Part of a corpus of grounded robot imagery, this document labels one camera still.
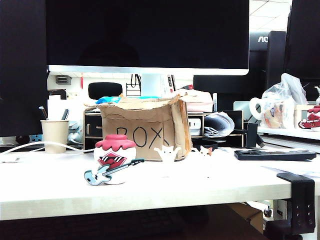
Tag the white riser shelf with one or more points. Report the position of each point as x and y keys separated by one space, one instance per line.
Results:
x=287 y=132

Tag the black wooden desk organizer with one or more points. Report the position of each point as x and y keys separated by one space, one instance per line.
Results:
x=92 y=131

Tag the black AOC monitor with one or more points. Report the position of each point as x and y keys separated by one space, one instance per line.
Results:
x=275 y=62

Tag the rolled newspaper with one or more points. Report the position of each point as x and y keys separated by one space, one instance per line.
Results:
x=220 y=123

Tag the black caster wheel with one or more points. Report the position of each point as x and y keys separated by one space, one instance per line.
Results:
x=268 y=212

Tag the white printed mug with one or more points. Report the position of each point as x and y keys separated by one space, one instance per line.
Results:
x=290 y=113

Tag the white doll red cap guitar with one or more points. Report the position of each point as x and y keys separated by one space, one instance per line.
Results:
x=115 y=150

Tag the brown paper box marked BOX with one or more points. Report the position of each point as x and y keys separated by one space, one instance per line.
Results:
x=130 y=120

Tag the red hanging tassel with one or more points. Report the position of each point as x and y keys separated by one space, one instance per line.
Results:
x=81 y=81

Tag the clear plastic bag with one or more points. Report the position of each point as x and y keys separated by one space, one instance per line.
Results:
x=290 y=85

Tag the black desk clamp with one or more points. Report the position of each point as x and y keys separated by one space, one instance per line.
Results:
x=302 y=200

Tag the low black monitor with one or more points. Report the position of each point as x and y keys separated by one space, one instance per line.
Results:
x=225 y=83

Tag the white orange cat figurine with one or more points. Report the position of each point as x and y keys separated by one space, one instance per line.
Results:
x=204 y=151

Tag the beige paper cup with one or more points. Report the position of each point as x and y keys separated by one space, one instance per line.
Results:
x=55 y=135

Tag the white carton red label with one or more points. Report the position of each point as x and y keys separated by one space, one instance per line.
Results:
x=167 y=85

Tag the black chair headrest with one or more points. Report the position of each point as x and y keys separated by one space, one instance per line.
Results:
x=105 y=90

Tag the slim white tube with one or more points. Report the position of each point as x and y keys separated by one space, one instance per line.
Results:
x=215 y=102

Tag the pink folded stack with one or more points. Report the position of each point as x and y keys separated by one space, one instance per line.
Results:
x=198 y=102

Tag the black monitor tall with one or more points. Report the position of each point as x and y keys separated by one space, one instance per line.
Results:
x=22 y=75

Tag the large black monitor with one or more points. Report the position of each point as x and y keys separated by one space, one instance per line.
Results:
x=150 y=32

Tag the brown cardboard box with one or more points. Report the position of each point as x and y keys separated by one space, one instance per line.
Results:
x=250 y=216

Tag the black monitor glossy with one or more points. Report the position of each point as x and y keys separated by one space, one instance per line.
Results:
x=305 y=37

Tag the white cat figurine raised arms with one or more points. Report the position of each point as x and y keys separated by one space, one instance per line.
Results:
x=167 y=152

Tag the blue plastic bag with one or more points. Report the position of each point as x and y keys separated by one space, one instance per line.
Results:
x=107 y=100

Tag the black remote control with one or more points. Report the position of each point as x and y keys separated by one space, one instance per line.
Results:
x=275 y=155

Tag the black angled bracket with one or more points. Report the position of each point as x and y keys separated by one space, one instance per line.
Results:
x=252 y=132

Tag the beige wooden box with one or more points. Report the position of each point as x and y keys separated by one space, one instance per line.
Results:
x=298 y=112

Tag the silver tipped pen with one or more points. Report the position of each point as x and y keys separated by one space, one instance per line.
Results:
x=43 y=113

